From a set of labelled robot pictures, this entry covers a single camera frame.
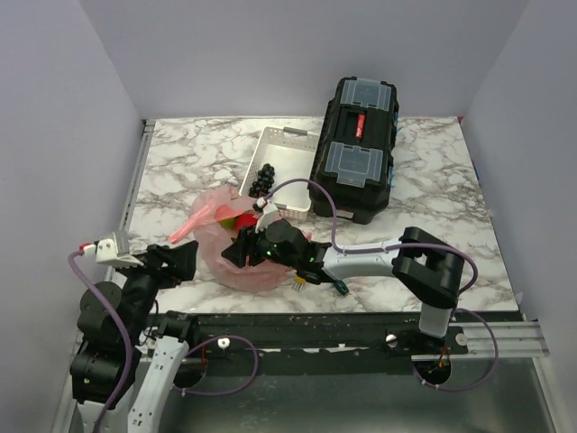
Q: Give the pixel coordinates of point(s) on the black front rail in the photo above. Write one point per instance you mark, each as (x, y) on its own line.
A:
(295, 344)

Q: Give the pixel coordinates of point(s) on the black plastic toolbox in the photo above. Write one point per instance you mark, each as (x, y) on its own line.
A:
(354, 161)

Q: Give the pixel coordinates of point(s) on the red fake fruit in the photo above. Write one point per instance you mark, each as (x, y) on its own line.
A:
(245, 220)

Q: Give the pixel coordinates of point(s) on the green handled screwdriver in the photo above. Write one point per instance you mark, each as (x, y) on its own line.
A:
(342, 288)

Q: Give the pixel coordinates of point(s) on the aluminium frame rail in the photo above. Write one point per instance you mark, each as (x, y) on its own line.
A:
(434, 188)

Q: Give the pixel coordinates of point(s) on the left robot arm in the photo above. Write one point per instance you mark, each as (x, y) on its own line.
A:
(114, 311)

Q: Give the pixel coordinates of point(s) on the yellow hex key set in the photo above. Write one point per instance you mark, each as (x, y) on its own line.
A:
(299, 284)

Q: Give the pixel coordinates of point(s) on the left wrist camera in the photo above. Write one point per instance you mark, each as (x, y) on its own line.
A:
(112, 250)

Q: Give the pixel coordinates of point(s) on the pink plastic bag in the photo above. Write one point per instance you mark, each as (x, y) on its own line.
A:
(208, 209)

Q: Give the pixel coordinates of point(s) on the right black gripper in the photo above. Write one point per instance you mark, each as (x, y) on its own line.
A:
(245, 244)

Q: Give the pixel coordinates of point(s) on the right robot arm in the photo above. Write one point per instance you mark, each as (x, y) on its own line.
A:
(427, 267)

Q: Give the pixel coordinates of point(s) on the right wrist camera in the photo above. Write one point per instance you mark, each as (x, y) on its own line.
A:
(268, 211)

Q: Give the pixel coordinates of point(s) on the black fake grape bunch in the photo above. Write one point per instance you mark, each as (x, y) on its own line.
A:
(263, 183)

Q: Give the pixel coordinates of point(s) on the white plastic basket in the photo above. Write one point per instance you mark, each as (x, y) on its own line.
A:
(291, 152)

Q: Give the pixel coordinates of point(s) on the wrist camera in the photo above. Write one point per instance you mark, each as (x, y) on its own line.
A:
(268, 211)
(112, 250)

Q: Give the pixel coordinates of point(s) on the green fake lime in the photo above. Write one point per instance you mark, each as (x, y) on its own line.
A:
(229, 223)

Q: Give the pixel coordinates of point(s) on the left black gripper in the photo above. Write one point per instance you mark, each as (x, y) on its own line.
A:
(182, 261)

